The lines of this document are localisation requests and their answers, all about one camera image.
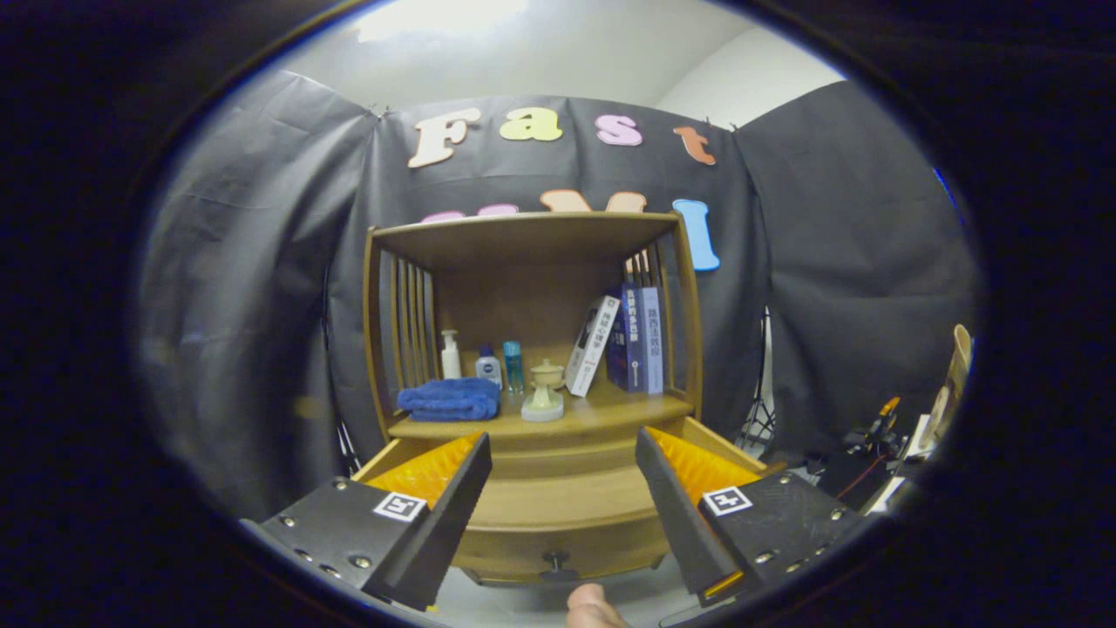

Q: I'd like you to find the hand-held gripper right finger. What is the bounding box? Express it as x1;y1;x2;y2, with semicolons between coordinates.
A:
635;426;866;609

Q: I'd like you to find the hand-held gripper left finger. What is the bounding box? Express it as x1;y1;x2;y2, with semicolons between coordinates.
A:
240;430;493;611

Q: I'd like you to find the wooden drawer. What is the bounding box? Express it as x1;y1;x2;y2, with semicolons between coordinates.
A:
353;417;768;584

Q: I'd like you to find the wooden countertop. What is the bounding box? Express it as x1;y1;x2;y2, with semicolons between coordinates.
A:
388;388;696;440

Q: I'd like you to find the wooden cabinet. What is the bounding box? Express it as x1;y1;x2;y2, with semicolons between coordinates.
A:
362;211;768;585

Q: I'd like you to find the folded blue towel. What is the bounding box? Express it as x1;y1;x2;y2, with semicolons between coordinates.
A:
397;377;501;422

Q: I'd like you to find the black tripod stand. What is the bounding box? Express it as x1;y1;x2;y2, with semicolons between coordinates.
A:
737;305;779;454
334;417;360;476

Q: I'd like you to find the pale purple book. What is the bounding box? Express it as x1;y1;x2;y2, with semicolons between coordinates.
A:
639;287;664;395

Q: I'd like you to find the dark blue book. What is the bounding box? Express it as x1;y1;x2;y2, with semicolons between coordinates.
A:
606;282;646;393

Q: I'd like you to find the white book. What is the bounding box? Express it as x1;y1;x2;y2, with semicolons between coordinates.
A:
565;295;621;398

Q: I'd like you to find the black equipment with orange clip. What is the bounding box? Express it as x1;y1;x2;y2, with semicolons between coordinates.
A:
806;397;908;511

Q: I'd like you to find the light wooden board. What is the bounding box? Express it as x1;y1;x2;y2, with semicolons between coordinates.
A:
924;324;973;446

